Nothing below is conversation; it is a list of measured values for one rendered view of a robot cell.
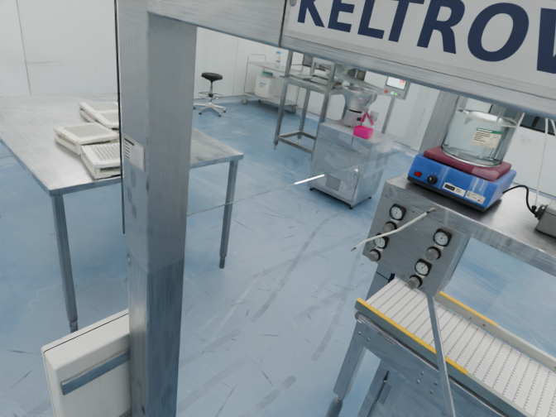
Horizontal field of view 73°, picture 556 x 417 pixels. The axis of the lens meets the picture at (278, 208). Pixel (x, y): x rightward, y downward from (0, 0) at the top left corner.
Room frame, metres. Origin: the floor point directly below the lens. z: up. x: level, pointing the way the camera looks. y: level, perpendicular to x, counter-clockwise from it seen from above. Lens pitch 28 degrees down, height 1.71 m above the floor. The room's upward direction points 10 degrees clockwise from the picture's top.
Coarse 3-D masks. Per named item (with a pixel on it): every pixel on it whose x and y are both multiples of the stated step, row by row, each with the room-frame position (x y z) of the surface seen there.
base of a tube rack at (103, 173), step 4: (84, 156) 1.67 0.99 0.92; (84, 160) 1.64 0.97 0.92; (88, 160) 1.64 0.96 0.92; (88, 164) 1.60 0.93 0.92; (88, 168) 1.59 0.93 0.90; (92, 168) 1.56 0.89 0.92; (112, 168) 1.60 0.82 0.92; (116, 168) 1.61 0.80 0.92; (92, 172) 1.54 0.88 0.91; (100, 172) 1.54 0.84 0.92; (104, 172) 1.54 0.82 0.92; (108, 172) 1.55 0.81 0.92; (112, 172) 1.56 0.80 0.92; (116, 172) 1.57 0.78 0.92; (120, 172) 1.59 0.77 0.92; (96, 176) 1.51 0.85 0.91; (100, 176) 1.53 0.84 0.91; (104, 176) 1.54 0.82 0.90; (108, 176) 1.55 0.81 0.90
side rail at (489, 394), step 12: (372, 312) 0.87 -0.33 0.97; (384, 324) 0.84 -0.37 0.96; (396, 336) 0.81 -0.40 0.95; (408, 336) 0.79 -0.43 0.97; (420, 348) 0.77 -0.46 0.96; (432, 360) 0.74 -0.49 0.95; (456, 372) 0.70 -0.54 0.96; (468, 372) 0.70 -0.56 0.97; (468, 384) 0.68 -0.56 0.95; (480, 384) 0.67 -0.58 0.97; (492, 396) 0.65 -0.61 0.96; (504, 396) 0.65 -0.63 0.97; (504, 408) 0.63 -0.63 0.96; (516, 408) 0.62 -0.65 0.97
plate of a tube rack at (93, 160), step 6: (108, 144) 1.77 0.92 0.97; (114, 144) 1.79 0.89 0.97; (84, 150) 1.65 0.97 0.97; (90, 150) 1.66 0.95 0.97; (90, 156) 1.59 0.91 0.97; (96, 156) 1.60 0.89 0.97; (90, 162) 1.55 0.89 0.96; (96, 162) 1.54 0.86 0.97; (102, 162) 1.55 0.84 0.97; (108, 162) 1.56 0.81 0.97; (114, 162) 1.57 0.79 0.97
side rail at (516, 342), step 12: (396, 276) 1.11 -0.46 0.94; (444, 300) 1.00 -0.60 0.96; (456, 312) 0.97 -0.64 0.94; (468, 312) 0.95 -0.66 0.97; (480, 324) 0.93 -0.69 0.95; (504, 336) 0.88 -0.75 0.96; (516, 336) 0.87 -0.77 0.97; (516, 348) 0.86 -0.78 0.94; (528, 348) 0.84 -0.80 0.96; (540, 360) 0.82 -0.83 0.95; (552, 360) 0.80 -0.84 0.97
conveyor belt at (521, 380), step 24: (384, 288) 1.04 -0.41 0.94; (408, 288) 1.06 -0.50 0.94; (384, 312) 0.92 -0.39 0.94; (408, 312) 0.94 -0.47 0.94; (432, 336) 0.85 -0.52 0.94; (456, 336) 0.87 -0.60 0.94; (480, 336) 0.89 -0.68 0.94; (456, 360) 0.77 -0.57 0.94; (480, 360) 0.79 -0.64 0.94; (504, 360) 0.80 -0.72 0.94; (528, 360) 0.82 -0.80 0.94; (504, 384) 0.72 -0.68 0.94; (528, 384) 0.73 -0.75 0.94; (552, 384) 0.75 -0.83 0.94; (528, 408) 0.65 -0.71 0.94; (552, 408) 0.67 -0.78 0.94
